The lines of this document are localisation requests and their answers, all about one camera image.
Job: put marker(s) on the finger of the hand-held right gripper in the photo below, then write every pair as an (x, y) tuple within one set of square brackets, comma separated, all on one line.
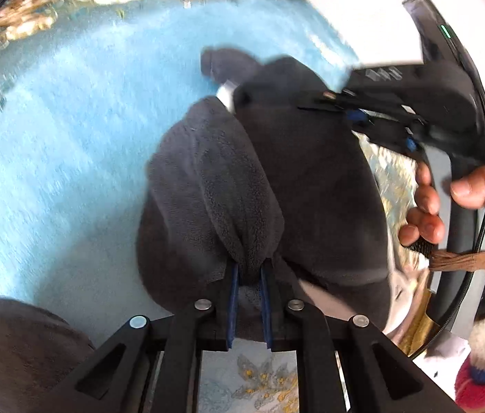
[(337, 100), (397, 135)]

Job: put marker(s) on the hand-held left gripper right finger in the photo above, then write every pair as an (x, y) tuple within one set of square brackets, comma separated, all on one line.
[(265, 305)]

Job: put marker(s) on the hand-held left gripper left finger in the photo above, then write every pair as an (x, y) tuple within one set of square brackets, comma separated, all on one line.
[(234, 305)]

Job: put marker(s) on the dark grey fleece garment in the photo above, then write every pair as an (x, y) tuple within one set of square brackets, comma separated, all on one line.
[(302, 172)]

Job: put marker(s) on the person's right hand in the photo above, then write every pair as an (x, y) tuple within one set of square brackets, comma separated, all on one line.
[(427, 223)]

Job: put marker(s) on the dark cloth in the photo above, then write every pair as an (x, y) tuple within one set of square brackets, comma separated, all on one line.
[(18, 352)]

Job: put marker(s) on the blue floral blanket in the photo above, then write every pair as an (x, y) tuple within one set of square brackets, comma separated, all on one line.
[(53, 159)]

